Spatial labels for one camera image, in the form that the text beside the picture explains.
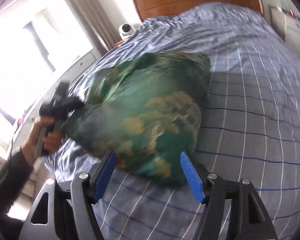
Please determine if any dark sleeved left forearm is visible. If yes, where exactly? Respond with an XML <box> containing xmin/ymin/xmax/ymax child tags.
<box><xmin>0</xmin><ymin>149</ymin><xmax>33</xmax><ymax>215</ymax></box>

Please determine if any person's left hand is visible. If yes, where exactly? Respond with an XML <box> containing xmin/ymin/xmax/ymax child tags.
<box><xmin>26</xmin><ymin>116</ymin><xmax>65</xmax><ymax>167</ymax></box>

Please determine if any blue checked duvet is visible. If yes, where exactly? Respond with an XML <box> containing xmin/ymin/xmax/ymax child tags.
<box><xmin>42</xmin><ymin>2</ymin><xmax>300</xmax><ymax>240</ymax></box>

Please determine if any white round fan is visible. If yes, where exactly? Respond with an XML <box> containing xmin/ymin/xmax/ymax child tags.
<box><xmin>119</xmin><ymin>23</ymin><xmax>135</xmax><ymax>40</ymax></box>

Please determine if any white window cabinet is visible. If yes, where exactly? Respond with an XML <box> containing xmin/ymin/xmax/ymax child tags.
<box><xmin>51</xmin><ymin>49</ymin><xmax>102</xmax><ymax>88</ymax></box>

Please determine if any beige curtain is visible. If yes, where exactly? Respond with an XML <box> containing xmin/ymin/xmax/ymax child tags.
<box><xmin>70</xmin><ymin>0</ymin><xmax>120</xmax><ymax>55</ymax></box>

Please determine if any white grey desk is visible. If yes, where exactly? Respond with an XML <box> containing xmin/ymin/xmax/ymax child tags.
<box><xmin>269</xmin><ymin>6</ymin><xmax>300</xmax><ymax>59</ymax></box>

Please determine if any green patterned silk jacket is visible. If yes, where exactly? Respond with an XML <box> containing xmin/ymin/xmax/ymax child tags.
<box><xmin>64</xmin><ymin>52</ymin><xmax>211</xmax><ymax>187</ymax></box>

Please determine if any wooden nightstand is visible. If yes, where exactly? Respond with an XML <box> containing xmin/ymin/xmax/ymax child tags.
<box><xmin>114</xmin><ymin>40</ymin><xmax>125</xmax><ymax>47</ymax></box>

